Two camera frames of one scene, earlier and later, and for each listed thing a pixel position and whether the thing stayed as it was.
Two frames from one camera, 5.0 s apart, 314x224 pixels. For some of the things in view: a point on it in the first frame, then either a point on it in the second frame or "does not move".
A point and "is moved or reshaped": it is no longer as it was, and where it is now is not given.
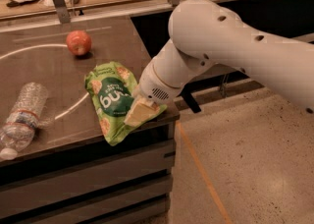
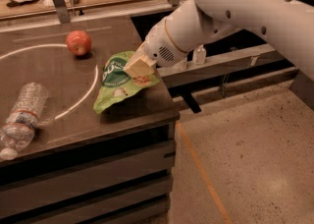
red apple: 78,42 does not move
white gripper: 153,85 to 161,45
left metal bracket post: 60,1 does not move
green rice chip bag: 112,87 is moved or reshaped
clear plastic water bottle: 20,131 does not move
